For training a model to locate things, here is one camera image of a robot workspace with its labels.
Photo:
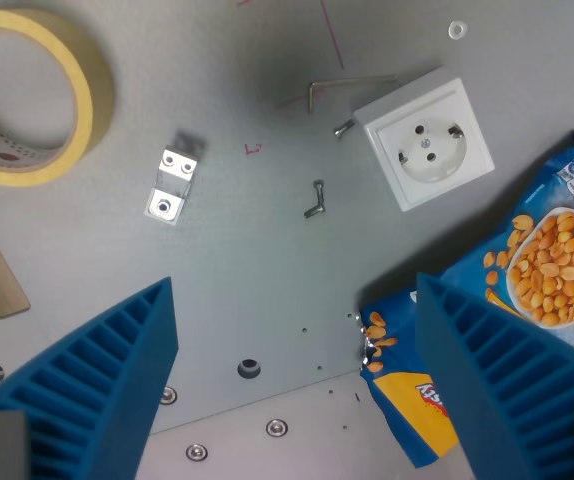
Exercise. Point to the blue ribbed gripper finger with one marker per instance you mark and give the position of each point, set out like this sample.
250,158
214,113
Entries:
87,380
507,370

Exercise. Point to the blue peanut snack bag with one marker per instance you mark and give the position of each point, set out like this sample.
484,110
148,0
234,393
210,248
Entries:
547,260

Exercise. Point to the small metal washer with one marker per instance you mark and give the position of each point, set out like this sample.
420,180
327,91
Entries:
457,29

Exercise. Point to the yellow masking tape roll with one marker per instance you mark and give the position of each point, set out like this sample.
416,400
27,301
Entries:
81,80

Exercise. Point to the white wall power socket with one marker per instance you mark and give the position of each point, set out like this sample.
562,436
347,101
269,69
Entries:
429,140

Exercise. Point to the small dark bent screw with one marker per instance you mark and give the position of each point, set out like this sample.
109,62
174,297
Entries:
319,200

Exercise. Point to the silver metal angle bracket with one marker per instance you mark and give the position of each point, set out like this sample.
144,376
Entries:
171,185

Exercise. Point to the metal hex allen key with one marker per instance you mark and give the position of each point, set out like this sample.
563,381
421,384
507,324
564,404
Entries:
347,81

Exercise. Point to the small silver bolt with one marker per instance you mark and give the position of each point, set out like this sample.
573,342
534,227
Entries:
343,128

